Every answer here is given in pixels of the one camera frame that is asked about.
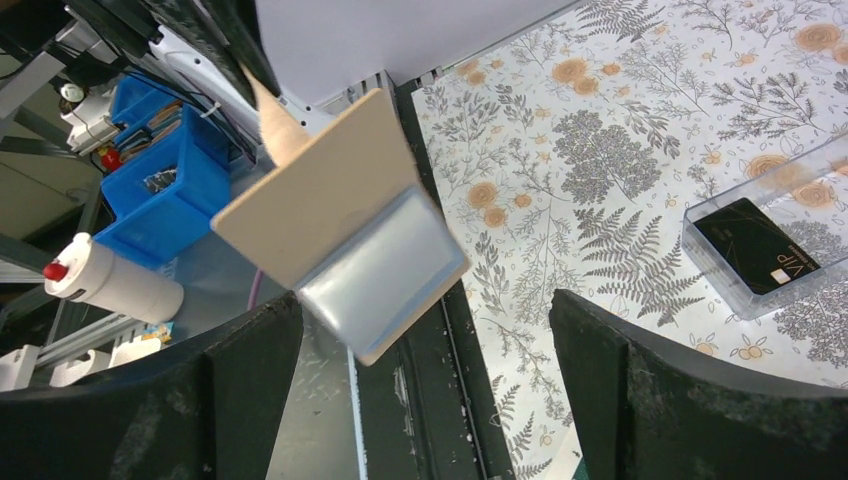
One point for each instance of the clear plastic card box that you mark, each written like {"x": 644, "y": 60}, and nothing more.
{"x": 806, "y": 197}

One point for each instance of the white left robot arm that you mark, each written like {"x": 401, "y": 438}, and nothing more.
{"x": 201, "y": 77}

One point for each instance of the floral table mat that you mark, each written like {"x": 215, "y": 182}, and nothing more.
{"x": 567, "y": 159}

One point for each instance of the blue plastic storage bin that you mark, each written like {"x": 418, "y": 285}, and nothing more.
{"x": 172, "y": 179}

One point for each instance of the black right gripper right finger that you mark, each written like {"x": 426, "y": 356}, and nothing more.
{"x": 647, "y": 407}

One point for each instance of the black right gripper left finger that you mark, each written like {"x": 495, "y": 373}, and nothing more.
{"x": 208, "y": 407}

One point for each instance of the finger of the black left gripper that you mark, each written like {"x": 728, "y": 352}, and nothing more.
{"x": 227, "y": 33}

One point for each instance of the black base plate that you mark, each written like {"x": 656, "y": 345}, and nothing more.
{"x": 427, "y": 410}

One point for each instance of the white bottle red cap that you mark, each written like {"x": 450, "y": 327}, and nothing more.
{"x": 88, "y": 272}

